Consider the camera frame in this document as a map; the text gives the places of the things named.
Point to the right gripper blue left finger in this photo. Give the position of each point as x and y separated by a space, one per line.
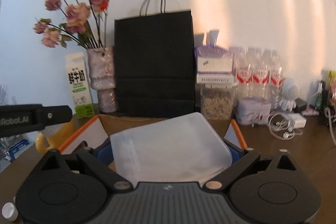
104 153

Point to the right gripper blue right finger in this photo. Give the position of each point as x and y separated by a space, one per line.
235 151

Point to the translucent white plastic pouch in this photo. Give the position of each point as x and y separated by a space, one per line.
181 149

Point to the orange red cardboard box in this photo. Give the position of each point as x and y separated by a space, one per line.
96 130

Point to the white round tin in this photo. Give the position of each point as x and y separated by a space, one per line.
249 111

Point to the yellow ceramic mug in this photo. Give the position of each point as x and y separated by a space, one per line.
52 137

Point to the clear container with grains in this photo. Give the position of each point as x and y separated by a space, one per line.
217 101

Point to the white green milk carton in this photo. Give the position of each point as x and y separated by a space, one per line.
79 85

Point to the white astronaut figurine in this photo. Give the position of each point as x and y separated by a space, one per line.
290 92

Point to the white flat box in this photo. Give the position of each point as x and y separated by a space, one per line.
223 79

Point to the water bottle pack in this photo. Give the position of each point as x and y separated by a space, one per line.
259 74

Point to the pink textured vase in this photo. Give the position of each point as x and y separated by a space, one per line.
101 73

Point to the white bottle cap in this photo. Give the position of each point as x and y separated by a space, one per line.
9 211

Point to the purple tissue pack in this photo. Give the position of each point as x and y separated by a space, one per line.
213 59

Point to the black paper shopping bag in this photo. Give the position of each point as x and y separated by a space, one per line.
154 62

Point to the dried pink rose bouquet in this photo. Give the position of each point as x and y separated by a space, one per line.
84 20

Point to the white charger with cable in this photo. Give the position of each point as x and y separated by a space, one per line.
285 126

